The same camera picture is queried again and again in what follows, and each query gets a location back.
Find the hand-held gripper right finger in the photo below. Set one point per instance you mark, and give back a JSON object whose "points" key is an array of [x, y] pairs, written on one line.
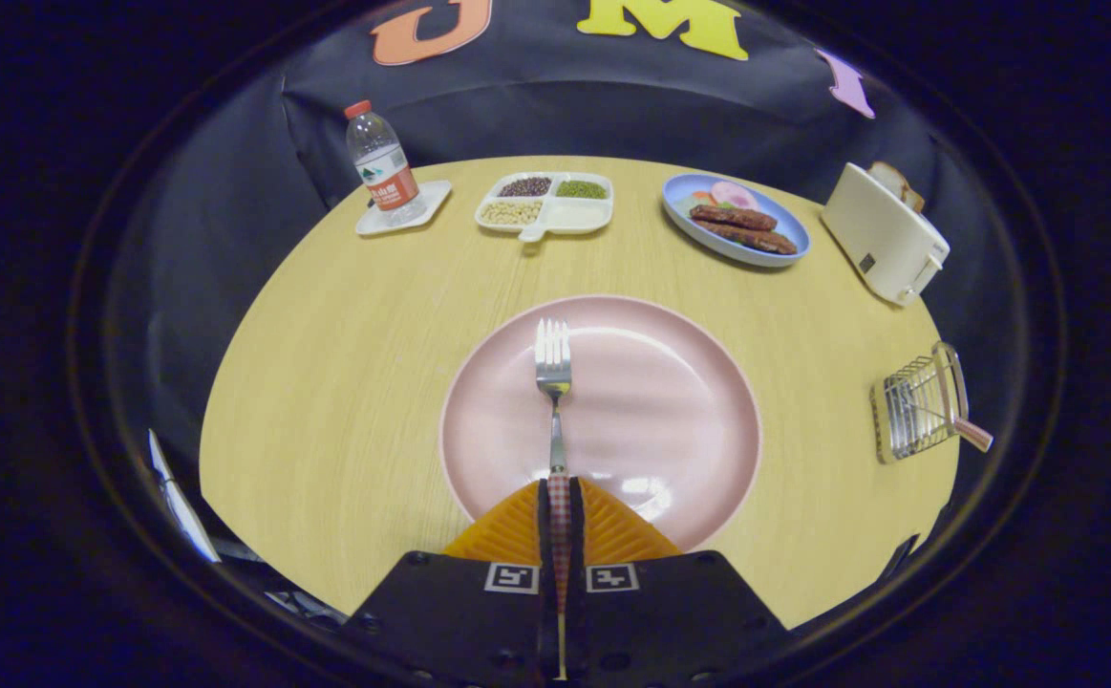
{"points": [[576, 535]]}

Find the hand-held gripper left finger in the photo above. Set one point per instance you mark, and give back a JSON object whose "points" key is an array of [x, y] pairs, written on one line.
{"points": [[544, 535]]}

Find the pink round plate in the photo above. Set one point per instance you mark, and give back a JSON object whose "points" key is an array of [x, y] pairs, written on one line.
{"points": [[670, 401]]}

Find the white divided bean tray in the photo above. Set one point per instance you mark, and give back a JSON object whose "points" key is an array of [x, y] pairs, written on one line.
{"points": [[574, 215]]}

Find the blue oval plate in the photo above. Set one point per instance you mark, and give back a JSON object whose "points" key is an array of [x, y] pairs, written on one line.
{"points": [[679, 215]]}

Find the brown sausage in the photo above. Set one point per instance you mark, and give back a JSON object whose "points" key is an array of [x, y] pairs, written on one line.
{"points": [[732, 217], [751, 239]]}

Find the green lettuce leaf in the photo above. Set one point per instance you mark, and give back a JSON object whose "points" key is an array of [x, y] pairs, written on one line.
{"points": [[692, 204]]}

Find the white square coaster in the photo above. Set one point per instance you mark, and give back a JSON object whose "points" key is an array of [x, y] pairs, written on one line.
{"points": [[431, 196]]}

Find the white flat panel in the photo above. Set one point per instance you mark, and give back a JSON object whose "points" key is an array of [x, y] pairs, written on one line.
{"points": [[182, 506]]}

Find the pink ham slice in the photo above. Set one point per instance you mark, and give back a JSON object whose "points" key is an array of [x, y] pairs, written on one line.
{"points": [[735, 196]]}

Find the clear water bottle red label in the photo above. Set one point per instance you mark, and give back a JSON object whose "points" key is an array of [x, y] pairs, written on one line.
{"points": [[383, 167]]}

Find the white toaster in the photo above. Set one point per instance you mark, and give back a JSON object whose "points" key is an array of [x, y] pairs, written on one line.
{"points": [[875, 239]]}

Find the black backdrop cloth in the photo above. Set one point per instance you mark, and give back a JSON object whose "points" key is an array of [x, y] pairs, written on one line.
{"points": [[612, 105]]}

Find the toast bread slice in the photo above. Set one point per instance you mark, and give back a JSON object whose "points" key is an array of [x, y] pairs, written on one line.
{"points": [[889, 177], [914, 201]]}

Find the black flat bracket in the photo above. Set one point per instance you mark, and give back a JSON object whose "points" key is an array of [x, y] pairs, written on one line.
{"points": [[901, 554]]}

